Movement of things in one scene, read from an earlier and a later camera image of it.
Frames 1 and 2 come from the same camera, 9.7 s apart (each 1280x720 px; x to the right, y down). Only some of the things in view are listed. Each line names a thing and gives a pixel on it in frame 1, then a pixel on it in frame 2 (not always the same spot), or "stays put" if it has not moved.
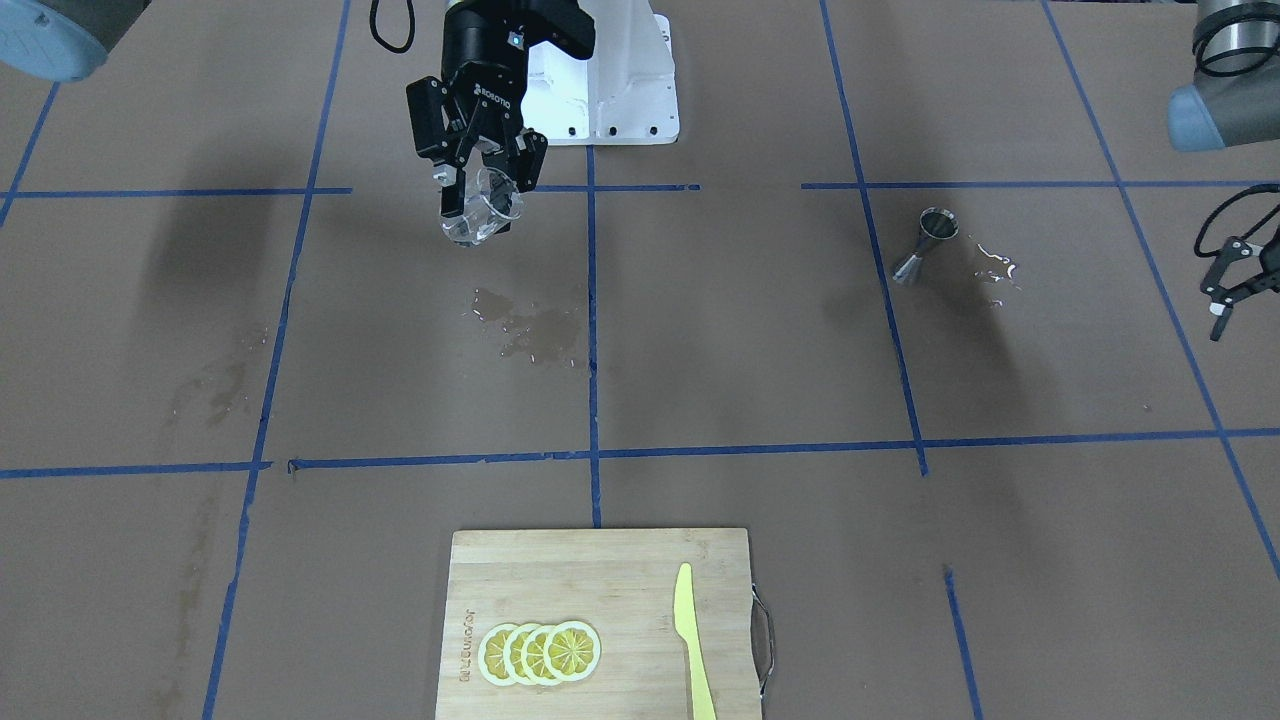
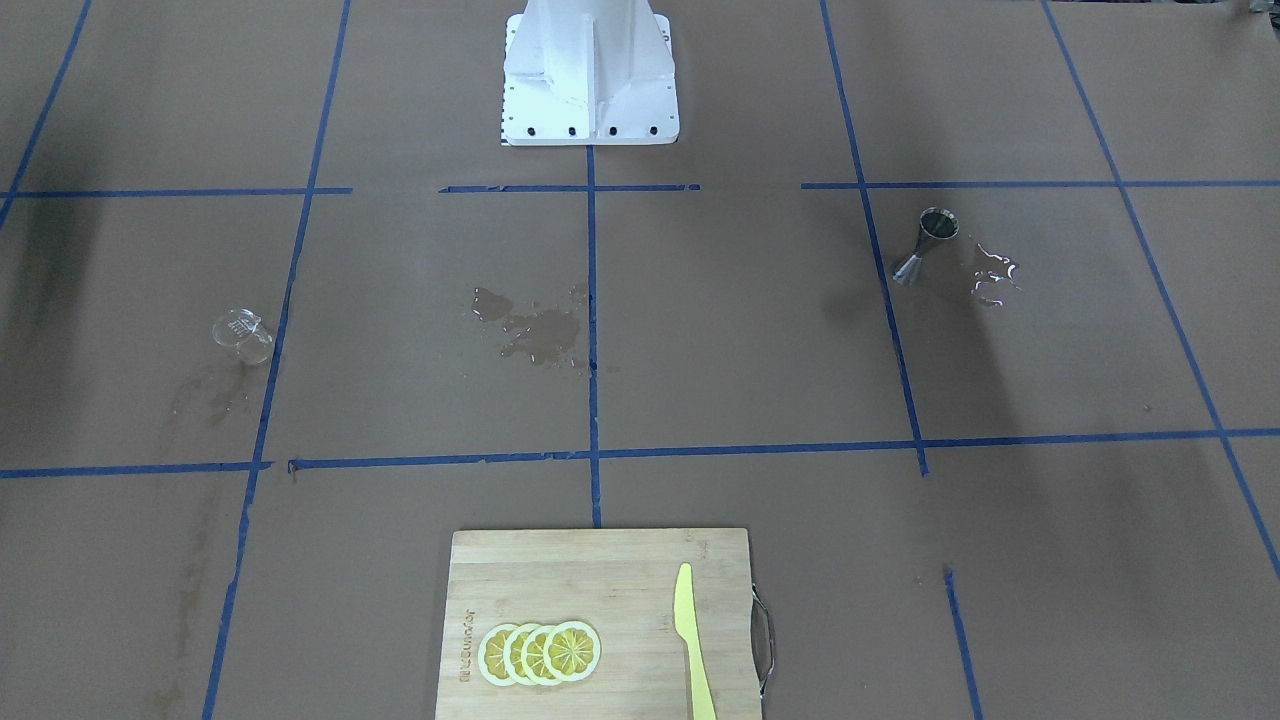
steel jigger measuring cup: x=939 y=223 stays put
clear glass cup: x=492 y=202 to x=242 y=330
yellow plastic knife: x=686 y=624 stays put
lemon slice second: x=533 y=655 stays put
